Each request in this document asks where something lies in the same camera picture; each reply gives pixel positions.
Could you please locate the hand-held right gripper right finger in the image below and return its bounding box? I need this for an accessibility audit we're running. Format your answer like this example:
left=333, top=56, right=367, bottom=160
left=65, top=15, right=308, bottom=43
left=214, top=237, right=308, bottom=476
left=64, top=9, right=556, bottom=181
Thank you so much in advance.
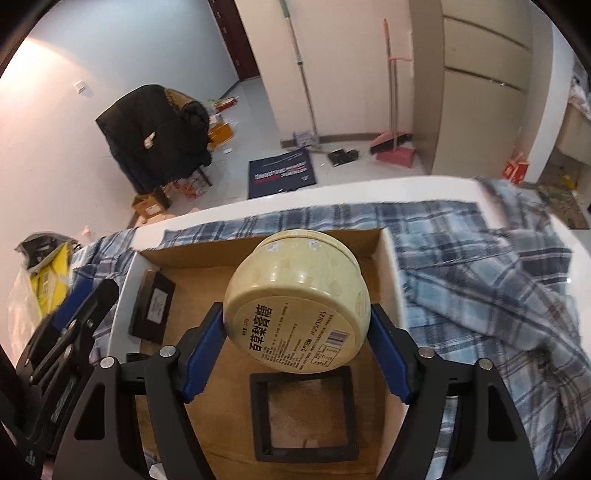
left=367, top=302, right=539, bottom=480

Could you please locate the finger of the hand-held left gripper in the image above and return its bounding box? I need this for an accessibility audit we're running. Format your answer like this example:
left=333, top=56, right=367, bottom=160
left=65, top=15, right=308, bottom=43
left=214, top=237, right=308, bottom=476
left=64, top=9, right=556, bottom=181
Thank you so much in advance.
left=50, top=281, right=94, bottom=327
left=28, top=278, right=120, bottom=386

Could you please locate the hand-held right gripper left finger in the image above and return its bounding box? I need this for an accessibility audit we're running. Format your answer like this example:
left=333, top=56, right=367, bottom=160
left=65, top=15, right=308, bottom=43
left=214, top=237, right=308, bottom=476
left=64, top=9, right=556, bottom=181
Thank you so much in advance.
left=51, top=302, right=229, bottom=480

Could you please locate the black labelled box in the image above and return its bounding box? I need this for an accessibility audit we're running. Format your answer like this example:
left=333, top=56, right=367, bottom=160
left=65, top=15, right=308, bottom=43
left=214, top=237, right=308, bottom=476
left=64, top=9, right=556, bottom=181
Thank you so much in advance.
left=128, top=269, right=176, bottom=344

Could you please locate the cardboard box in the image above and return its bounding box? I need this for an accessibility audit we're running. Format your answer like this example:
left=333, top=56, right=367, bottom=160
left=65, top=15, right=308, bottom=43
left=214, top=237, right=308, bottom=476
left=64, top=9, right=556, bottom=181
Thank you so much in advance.
left=117, top=226, right=407, bottom=480

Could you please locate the black square frame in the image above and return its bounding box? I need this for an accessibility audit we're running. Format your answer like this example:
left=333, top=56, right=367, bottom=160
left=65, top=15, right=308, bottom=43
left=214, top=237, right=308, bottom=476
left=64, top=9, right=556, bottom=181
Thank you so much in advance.
left=249, top=366, right=360, bottom=462

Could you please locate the cream round tin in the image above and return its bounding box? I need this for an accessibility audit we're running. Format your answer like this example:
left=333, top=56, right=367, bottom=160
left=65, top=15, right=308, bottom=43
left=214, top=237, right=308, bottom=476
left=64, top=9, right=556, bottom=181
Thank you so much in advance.
left=223, top=231, right=371, bottom=374

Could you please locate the yellow package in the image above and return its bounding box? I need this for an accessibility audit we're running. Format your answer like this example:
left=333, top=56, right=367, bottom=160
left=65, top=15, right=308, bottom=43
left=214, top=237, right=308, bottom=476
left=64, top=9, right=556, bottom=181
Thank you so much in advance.
left=28, top=240, right=77, bottom=319

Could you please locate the grey bag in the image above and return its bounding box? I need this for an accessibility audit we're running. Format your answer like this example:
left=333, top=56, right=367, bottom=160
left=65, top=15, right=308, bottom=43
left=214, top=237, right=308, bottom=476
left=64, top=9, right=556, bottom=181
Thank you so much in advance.
left=16, top=233, right=79, bottom=268

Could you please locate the small cardboard carton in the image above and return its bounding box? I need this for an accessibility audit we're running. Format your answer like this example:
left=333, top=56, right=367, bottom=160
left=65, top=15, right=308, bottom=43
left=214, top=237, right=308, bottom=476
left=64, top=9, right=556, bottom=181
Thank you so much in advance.
left=131, top=193, right=169, bottom=220

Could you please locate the blue plaid blanket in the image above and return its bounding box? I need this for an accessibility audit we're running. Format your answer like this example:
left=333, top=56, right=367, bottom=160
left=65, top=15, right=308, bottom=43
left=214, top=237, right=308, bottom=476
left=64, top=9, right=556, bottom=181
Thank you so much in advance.
left=69, top=178, right=591, bottom=480

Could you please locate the brown chair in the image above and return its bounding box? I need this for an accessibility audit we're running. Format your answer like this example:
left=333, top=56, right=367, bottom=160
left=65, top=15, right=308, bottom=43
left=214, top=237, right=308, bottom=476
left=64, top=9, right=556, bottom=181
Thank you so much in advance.
left=154, top=88, right=213, bottom=208

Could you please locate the dark blue doormat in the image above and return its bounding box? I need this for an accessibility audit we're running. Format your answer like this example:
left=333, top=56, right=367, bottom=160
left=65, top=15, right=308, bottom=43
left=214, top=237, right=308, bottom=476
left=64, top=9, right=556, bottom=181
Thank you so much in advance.
left=247, top=147, right=318, bottom=200

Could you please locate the black floor item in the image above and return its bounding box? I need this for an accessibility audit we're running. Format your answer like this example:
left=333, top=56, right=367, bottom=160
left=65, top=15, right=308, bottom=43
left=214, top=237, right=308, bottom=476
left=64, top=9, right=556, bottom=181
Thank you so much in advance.
left=328, top=148, right=360, bottom=166

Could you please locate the orange box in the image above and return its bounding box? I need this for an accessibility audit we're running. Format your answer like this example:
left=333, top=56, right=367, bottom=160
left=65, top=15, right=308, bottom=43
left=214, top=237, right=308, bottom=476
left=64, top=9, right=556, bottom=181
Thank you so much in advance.
left=208, top=121, right=234, bottom=149

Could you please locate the pink broom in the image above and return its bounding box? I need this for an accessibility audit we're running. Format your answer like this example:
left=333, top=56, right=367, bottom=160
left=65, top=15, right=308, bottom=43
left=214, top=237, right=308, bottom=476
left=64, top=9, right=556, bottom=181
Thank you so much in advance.
left=369, top=18, right=411, bottom=155

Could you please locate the red carton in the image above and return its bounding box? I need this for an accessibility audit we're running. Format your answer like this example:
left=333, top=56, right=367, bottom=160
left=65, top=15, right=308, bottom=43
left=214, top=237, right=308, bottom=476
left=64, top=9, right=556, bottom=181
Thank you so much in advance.
left=502, top=148, right=531, bottom=185

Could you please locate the brown floor mat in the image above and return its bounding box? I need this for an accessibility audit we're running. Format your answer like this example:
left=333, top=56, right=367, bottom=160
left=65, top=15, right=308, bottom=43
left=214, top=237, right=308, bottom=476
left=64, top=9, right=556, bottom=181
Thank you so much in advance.
left=540, top=185, right=587, bottom=229

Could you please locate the beige fridge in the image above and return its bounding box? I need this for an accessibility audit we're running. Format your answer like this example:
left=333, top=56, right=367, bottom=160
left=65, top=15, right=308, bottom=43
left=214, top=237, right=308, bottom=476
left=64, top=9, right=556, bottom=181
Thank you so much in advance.
left=409, top=0, right=555, bottom=176

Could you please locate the beige vanity cabinet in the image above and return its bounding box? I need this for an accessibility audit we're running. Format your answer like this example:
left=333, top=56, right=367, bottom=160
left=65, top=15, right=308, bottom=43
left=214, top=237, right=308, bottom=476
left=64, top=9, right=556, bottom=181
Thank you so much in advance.
left=556, top=104, right=591, bottom=160

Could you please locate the grey mop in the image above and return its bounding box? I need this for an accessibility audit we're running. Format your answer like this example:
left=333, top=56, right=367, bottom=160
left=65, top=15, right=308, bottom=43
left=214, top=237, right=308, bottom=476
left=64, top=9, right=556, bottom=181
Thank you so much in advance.
left=279, top=0, right=324, bottom=151

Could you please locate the dark brown door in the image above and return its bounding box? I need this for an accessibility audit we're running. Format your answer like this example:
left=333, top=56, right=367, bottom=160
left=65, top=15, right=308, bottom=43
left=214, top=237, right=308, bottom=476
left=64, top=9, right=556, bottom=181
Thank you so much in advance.
left=208, top=0, right=262, bottom=84

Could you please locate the crumpled pale cloth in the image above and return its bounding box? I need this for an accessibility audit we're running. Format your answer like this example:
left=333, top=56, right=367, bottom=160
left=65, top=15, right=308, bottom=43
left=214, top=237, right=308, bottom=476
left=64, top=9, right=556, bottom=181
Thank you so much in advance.
left=568, top=76, right=591, bottom=121

